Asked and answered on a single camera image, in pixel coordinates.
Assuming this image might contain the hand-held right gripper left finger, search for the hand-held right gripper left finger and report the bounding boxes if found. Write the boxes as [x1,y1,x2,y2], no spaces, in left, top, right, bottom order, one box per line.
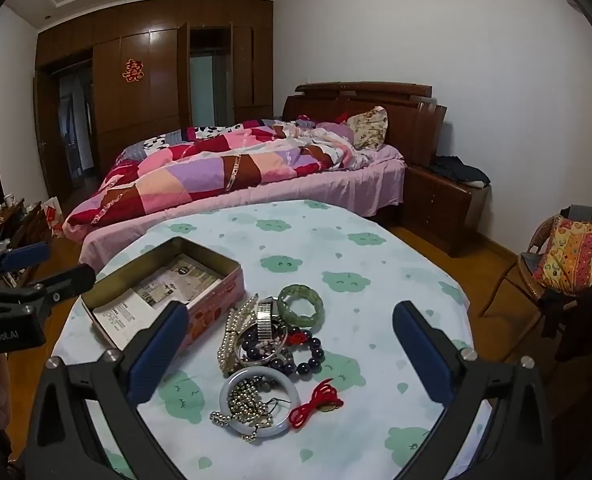
[23,301,191,480]

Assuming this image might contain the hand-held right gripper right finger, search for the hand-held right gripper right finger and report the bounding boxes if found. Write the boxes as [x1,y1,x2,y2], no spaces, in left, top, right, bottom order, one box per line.
[392,301,557,480]

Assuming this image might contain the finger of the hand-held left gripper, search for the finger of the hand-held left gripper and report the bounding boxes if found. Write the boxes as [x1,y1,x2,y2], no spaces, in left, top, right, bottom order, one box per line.
[0,242,52,281]
[0,262,97,317]

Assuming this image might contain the pink tin box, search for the pink tin box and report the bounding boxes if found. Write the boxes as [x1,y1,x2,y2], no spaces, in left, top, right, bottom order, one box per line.
[80,236,247,356]

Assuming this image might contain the gold bead chain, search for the gold bead chain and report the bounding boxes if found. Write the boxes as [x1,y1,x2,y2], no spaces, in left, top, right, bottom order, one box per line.
[210,376,283,444]

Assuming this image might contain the silver metal wristwatch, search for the silver metal wristwatch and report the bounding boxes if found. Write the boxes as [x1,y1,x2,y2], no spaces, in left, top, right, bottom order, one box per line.
[255,297,291,347]

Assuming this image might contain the white jade bangle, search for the white jade bangle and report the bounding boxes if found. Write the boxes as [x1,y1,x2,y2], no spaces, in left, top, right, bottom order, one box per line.
[219,367,301,436]

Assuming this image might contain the wooden dresser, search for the wooden dresser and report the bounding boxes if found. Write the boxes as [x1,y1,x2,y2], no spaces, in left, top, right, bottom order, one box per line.
[0,199,52,288]

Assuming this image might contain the red and white gift bag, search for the red and white gift bag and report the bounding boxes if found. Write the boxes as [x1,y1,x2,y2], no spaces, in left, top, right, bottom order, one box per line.
[40,197,64,239]

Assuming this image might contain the printed paper leaflet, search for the printed paper leaflet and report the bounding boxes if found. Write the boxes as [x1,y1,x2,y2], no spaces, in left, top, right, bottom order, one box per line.
[93,254,227,351]

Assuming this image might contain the red bead charm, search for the red bead charm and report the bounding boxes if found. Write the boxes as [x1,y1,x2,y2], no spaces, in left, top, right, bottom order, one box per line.
[288,327,317,349]

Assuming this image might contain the wicker chair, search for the wicker chair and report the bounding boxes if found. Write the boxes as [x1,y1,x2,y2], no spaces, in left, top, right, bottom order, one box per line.
[478,204,592,323]

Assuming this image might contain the wooden nightstand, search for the wooden nightstand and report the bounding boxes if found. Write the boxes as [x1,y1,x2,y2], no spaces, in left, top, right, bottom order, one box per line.
[400,162,493,259]

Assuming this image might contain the dark garment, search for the dark garment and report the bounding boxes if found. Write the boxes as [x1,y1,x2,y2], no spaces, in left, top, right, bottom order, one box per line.
[540,280,592,362]

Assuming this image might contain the cloud print tablecloth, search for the cloud print tablecloth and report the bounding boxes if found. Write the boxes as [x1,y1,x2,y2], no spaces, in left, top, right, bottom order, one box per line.
[50,200,494,480]

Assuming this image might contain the patchwork quilt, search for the patchwork quilt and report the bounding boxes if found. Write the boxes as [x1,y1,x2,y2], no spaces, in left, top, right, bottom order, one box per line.
[66,116,373,228]

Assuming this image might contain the colourful patterned cushion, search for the colourful patterned cushion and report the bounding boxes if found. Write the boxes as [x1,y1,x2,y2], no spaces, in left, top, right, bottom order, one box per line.
[532,215,592,297]

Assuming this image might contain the dark folded clothes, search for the dark folded clothes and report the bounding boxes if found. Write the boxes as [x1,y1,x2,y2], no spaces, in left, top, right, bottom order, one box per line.
[428,155,492,187]

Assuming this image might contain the brown wooden wardrobe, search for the brown wooden wardrobe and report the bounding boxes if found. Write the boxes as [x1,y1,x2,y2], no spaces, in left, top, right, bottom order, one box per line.
[32,0,277,202]

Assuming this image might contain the bed with patchwork quilt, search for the bed with patchwork quilt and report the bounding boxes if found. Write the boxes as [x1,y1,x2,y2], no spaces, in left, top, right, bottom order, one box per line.
[62,144,408,270]

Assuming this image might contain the floral pillow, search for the floral pillow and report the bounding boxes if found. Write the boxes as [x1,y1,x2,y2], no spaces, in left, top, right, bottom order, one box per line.
[346,106,389,151]

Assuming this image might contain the wooden bed headboard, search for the wooden bed headboard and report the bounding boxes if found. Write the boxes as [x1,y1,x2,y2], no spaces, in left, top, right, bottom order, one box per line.
[282,81,449,170]

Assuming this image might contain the pearl necklace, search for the pearl necklace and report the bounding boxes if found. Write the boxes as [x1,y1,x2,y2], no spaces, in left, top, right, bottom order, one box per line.
[218,295,263,377]

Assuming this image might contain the dark bead bracelet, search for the dark bead bracelet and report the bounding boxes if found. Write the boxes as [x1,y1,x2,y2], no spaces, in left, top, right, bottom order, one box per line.
[240,327,325,374]

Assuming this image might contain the red cord bracelet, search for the red cord bracelet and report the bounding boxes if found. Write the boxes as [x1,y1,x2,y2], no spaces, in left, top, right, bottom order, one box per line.
[288,378,345,431]

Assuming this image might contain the green jade bracelet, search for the green jade bracelet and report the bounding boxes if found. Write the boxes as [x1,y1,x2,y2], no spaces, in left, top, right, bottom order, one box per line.
[277,284,325,334]

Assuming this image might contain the red paper wall decoration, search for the red paper wall decoration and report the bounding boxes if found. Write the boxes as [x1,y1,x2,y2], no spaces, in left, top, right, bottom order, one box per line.
[122,58,145,85]

